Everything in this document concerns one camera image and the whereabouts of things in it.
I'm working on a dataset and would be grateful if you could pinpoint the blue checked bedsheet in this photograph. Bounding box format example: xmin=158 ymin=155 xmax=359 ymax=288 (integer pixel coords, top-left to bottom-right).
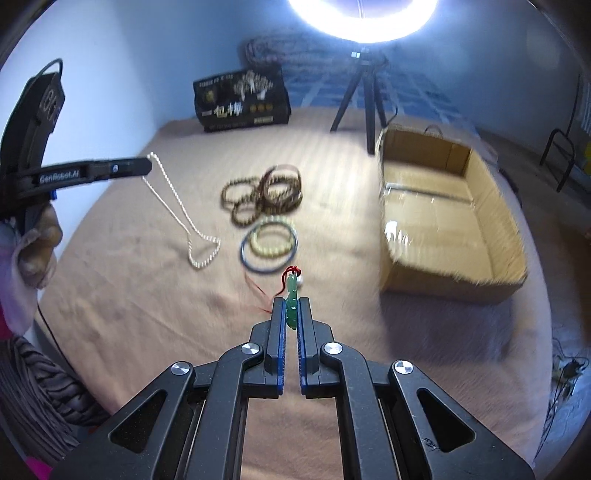
xmin=280 ymin=59 xmax=468 ymax=126

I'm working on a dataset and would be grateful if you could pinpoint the dark metal bangle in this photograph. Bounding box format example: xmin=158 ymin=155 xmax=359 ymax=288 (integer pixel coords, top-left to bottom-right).
xmin=239 ymin=217 xmax=298 ymax=275

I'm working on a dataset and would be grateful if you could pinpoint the red cord jade pendant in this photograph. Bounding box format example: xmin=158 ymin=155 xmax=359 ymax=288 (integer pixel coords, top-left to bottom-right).
xmin=244 ymin=265 xmax=305 ymax=331

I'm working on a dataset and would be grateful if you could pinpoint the left gloved hand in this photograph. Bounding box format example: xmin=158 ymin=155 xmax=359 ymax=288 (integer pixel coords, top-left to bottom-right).
xmin=0 ymin=204 xmax=63 ymax=340

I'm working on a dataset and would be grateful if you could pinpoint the cardboard box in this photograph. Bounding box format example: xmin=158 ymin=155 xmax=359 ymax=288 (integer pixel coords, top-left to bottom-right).
xmin=378 ymin=126 xmax=528 ymax=304

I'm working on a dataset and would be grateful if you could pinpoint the white ring light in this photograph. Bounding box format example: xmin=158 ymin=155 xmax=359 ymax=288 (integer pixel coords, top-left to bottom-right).
xmin=288 ymin=0 xmax=438 ymax=44

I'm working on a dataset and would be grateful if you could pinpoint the black gift box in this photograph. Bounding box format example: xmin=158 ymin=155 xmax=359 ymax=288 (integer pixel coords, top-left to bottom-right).
xmin=192 ymin=64 xmax=291 ymax=133

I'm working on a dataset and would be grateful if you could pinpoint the black tripod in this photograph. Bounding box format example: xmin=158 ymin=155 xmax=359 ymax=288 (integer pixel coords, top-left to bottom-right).
xmin=329 ymin=47 xmax=398 ymax=156

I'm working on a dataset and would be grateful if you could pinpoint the yellow jade bead bracelet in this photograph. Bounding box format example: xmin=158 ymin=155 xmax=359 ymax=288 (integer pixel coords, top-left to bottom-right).
xmin=248 ymin=220 xmax=297 ymax=260

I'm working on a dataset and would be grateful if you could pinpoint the black metal rack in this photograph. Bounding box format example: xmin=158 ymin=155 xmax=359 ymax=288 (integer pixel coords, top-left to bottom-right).
xmin=539 ymin=128 xmax=589 ymax=193

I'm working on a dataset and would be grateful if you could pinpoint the brown wooden bead mala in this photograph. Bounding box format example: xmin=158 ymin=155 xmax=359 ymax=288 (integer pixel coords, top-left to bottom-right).
xmin=221 ymin=176 xmax=301 ymax=227

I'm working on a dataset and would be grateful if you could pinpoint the white pearl necklace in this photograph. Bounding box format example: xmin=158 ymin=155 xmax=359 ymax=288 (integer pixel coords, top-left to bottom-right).
xmin=141 ymin=151 xmax=223 ymax=271

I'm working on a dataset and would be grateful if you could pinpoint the patterned pillow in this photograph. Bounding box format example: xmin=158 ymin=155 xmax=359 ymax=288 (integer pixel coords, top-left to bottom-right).
xmin=243 ymin=34 xmax=325 ymax=68

